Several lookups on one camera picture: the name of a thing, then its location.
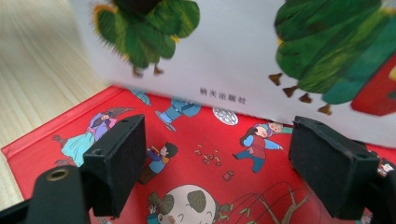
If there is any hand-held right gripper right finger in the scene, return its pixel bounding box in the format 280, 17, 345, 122
288, 115, 381, 219

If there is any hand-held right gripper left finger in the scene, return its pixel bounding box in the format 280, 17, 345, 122
82, 114, 148, 217

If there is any white caterpillar picture book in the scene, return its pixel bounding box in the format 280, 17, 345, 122
68, 0, 396, 148

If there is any red picture book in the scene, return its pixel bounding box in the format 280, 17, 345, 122
1, 85, 396, 224

